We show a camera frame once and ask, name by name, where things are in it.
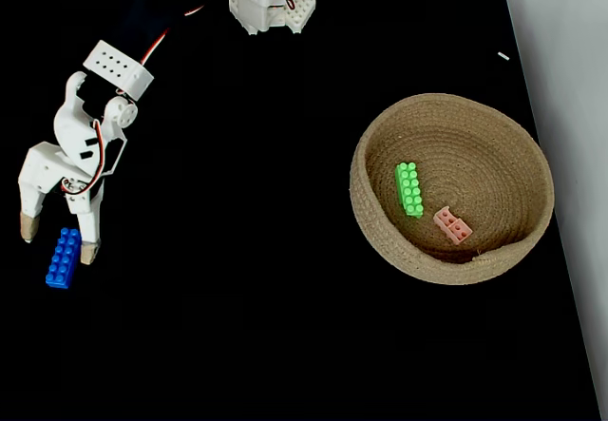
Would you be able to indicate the small white tape piece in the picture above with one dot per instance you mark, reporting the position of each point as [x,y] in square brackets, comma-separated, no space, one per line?
[503,56]

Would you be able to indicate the green lego block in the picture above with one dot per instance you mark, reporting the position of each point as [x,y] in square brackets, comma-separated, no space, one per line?
[410,190]

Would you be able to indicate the blue lego block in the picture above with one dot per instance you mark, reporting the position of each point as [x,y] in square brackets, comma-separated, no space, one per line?
[62,262]

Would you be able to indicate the pink lego block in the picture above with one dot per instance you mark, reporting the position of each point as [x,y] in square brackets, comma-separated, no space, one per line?
[453,226]

